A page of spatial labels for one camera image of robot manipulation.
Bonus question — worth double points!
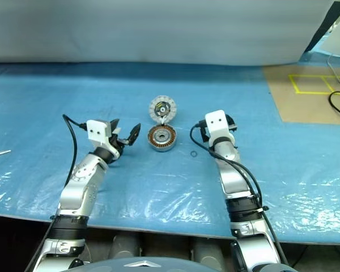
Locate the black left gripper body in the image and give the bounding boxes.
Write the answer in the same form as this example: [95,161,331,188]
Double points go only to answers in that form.
[110,127,131,151]

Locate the silver motor stator copper windings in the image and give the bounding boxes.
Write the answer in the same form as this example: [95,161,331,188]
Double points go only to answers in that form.
[147,124,178,153]

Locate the thin white cable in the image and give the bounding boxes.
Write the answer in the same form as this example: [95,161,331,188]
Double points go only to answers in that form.
[327,53,340,91]

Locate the brown cardboard sheet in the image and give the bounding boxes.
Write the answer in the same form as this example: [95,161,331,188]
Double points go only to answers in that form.
[262,64,340,124]

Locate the grey rounded cylinder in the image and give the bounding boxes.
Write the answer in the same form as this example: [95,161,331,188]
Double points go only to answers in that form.
[110,233,142,260]
[192,237,226,267]

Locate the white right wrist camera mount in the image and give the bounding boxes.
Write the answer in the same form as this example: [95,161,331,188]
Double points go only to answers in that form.
[205,109,235,145]

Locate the grey round motor end cover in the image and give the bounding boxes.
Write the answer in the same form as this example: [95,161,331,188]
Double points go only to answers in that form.
[148,95,177,125]

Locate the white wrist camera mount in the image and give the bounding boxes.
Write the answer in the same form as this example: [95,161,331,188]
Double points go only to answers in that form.
[205,109,235,145]
[86,119,113,147]

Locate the thick black loose cable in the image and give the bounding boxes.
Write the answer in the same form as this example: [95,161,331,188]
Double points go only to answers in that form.
[328,90,340,125]

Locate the blue plastic table sheet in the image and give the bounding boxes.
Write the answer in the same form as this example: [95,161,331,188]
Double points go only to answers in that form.
[0,62,340,245]

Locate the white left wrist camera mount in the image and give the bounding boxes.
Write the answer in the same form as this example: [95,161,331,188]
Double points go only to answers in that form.
[86,119,113,147]

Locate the white foam backdrop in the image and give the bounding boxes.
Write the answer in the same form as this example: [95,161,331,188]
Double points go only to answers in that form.
[0,0,334,65]

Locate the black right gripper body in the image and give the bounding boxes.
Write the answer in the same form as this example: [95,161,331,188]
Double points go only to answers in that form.
[225,114,238,134]

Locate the grey robot torso silver emblem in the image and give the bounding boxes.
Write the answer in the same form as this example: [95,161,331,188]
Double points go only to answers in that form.
[62,256,230,272]

